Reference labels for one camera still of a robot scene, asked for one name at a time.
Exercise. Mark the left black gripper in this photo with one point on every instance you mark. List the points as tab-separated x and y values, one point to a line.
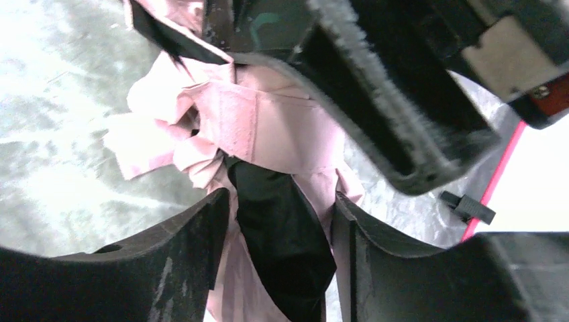
385	71

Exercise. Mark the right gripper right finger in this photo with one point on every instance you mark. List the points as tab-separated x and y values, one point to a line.
386	275

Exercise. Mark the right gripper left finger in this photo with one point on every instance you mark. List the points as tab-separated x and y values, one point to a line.
163	273

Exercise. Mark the pink folding umbrella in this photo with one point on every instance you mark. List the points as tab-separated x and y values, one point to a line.
254	132

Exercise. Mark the red-framed whiteboard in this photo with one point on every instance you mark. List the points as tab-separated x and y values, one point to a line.
529	189

